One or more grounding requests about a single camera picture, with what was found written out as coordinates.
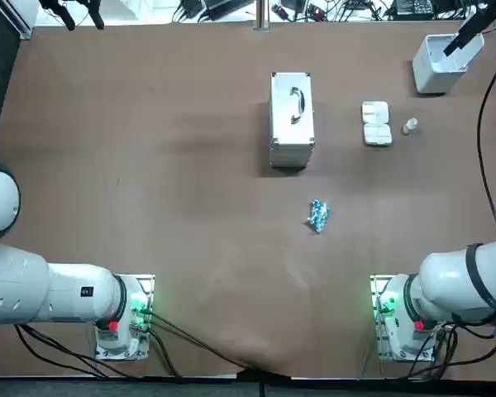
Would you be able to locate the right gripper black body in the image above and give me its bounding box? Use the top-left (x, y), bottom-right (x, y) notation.
top-left (473, 0), bottom-right (496, 36)

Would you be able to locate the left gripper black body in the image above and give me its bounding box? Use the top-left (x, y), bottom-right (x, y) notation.
top-left (39, 0), bottom-right (104, 10)

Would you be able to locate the open white pill box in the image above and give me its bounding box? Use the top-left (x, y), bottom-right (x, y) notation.
top-left (360, 99), bottom-right (393, 146)

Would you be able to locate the white lidded bin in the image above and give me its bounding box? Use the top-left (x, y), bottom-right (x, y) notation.
top-left (412, 33), bottom-right (485, 96)

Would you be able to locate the black labelled power adapter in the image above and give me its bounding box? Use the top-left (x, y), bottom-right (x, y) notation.
top-left (392, 0), bottom-right (435, 17)

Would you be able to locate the grey power adapter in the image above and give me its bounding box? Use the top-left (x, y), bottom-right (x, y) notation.
top-left (204, 0), bottom-right (253, 22)

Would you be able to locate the silver aluminium first-aid case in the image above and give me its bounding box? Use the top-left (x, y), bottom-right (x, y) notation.
top-left (269, 71), bottom-right (317, 169)

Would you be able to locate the blue blister pill pack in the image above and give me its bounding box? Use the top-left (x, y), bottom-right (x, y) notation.
top-left (303, 198), bottom-right (331, 236)

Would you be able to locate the aluminium frame rail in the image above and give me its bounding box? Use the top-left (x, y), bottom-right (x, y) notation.
top-left (7, 0), bottom-right (38, 41)

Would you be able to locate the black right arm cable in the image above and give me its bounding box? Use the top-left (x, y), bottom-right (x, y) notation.
top-left (477, 53), bottom-right (496, 239)

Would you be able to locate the aluminium frame post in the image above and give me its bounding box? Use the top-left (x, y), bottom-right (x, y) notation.
top-left (252, 0), bottom-right (270, 32)

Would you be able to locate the black left base cable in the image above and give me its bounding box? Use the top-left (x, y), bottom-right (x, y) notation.
top-left (148, 312), bottom-right (290, 377)

